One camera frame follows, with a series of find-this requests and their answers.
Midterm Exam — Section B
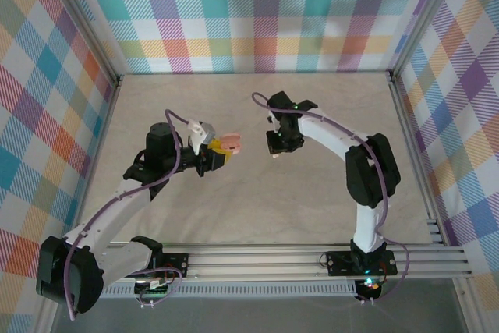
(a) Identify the plaid fabric backdrop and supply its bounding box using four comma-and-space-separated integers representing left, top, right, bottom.
393, 0, 499, 333
0, 0, 118, 333
62, 0, 441, 75

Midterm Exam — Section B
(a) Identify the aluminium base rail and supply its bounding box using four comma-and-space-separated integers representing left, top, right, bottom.
97, 243, 475, 282

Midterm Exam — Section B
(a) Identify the aluminium side rail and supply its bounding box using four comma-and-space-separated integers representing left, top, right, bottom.
37, 75, 124, 333
388, 71, 488, 333

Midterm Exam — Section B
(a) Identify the green control board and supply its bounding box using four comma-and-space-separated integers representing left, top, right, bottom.
134, 278, 175, 299
356, 277, 385, 296

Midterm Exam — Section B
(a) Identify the grey slotted cable duct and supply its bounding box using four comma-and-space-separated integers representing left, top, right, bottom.
83, 284, 359, 299

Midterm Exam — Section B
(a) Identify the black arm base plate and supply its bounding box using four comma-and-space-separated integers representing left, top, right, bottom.
119, 253, 191, 280
325, 250, 398, 278

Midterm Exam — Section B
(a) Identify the aluminium frame post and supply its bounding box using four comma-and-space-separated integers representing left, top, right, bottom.
385, 0, 467, 84
46, 0, 124, 90

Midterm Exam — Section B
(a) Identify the pink earbud charging case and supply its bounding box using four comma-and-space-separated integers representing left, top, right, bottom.
216, 133, 243, 154

